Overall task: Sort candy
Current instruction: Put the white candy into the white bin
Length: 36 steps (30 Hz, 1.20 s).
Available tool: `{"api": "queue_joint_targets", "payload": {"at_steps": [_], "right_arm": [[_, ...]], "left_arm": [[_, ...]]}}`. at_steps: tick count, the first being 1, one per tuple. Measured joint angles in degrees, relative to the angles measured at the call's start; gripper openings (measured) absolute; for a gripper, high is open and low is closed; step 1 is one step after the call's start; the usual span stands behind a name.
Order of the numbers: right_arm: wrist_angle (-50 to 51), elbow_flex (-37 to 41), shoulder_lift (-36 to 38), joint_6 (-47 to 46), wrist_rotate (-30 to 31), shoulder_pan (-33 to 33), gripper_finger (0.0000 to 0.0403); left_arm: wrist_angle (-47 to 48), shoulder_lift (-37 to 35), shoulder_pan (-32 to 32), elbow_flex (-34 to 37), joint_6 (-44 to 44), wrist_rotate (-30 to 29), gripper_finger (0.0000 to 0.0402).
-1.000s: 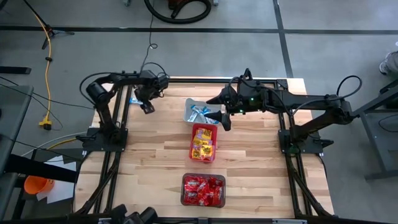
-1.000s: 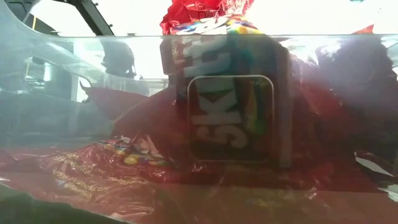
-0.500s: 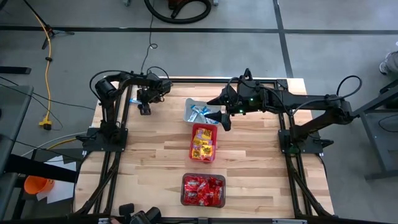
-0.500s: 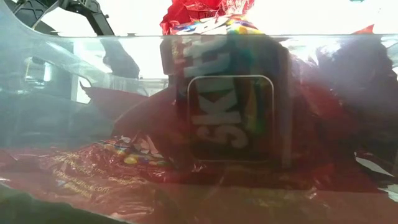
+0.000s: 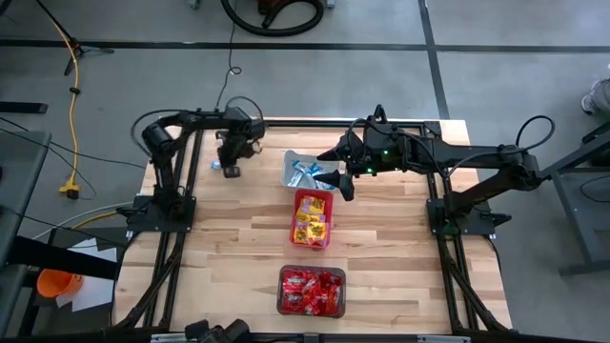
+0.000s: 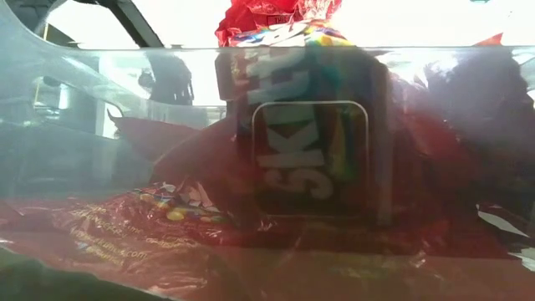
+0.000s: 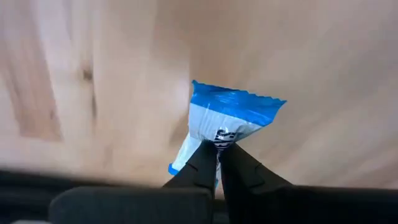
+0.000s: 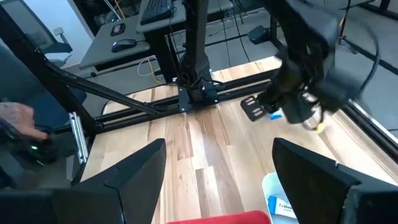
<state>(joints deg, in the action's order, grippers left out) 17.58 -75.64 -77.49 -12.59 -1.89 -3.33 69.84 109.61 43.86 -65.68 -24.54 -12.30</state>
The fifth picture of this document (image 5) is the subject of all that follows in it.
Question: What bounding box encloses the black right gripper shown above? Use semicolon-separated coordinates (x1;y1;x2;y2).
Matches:
312;120;421;203

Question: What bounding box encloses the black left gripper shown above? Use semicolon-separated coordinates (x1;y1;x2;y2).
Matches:
216;127;267;180

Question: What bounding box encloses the yellow Sour Patch bag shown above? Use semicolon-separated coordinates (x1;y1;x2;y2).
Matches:
307;221;329;249
295;212;328;225
298;194;327;215
292;223;311;246

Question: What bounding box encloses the red Skittles bag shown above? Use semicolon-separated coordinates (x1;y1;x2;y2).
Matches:
280;290;306;315
303;291;342;317
281;272;310;293
307;270;344;294

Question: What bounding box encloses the grey plastic bin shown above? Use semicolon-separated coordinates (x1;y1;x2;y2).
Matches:
280;149;341;192

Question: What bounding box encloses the red plastic bin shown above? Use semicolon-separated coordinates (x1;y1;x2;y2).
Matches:
289;188;335;251

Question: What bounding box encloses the clear plastic bin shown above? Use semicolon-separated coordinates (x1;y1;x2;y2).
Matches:
276;264;348;319

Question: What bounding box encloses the white paper sheet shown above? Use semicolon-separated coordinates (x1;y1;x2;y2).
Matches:
54;237;119;313

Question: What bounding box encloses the black tripod stand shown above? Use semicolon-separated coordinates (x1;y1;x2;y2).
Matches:
33;0;115;77

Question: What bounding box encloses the black desk beam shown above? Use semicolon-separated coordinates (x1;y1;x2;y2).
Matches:
9;235;120;281

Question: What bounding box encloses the orange plastic bucket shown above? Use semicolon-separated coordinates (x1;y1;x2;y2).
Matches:
36;269;85;299

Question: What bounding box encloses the dark grey desk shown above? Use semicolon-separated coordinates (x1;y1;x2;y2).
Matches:
0;129;52;268

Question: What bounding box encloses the black flat bar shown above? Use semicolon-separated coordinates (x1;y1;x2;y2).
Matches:
0;101;49;114

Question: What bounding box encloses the person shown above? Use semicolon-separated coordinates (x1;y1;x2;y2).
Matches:
579;78;610;115

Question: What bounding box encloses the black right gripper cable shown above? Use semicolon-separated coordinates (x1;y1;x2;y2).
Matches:
349;116;382;159

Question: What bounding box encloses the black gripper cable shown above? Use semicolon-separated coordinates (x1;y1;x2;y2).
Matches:
224;94;266;123
349;116;382;159

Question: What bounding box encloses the black aluminium table frame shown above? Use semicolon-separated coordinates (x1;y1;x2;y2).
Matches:
112;116;514;343

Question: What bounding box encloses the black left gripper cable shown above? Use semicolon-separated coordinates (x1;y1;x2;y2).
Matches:
224;94;266;123

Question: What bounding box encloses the thin black floor cable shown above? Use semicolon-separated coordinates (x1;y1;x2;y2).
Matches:
213;0;243;111

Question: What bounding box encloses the black vacuum hose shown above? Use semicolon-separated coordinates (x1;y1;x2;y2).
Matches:
219;0;326;38

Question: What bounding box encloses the yellow power cable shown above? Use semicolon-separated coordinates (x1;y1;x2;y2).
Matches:
47;16;83;200

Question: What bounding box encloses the silver metal bracket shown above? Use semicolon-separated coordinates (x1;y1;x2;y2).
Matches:
150;333;206;343
417;335;472;343

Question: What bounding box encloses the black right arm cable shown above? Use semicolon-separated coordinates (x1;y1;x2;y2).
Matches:
514;113;557;154

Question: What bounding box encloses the grey metal table frame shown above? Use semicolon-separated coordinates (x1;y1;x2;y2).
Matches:
540;121;610;277

